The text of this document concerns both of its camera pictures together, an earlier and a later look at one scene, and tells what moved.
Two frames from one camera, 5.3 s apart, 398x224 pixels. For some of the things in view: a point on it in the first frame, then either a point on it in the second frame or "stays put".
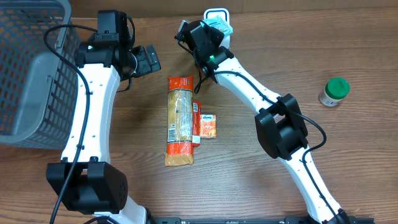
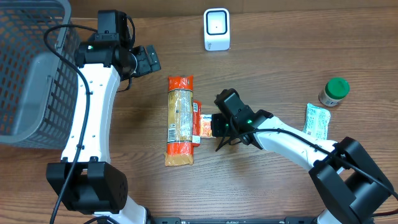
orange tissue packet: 208,128 stays put
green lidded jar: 335,89 stays put
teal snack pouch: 219,23 -> 316,122
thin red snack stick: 196,122 stays put
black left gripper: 148,60 stays put
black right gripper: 189,32 -> 218,125
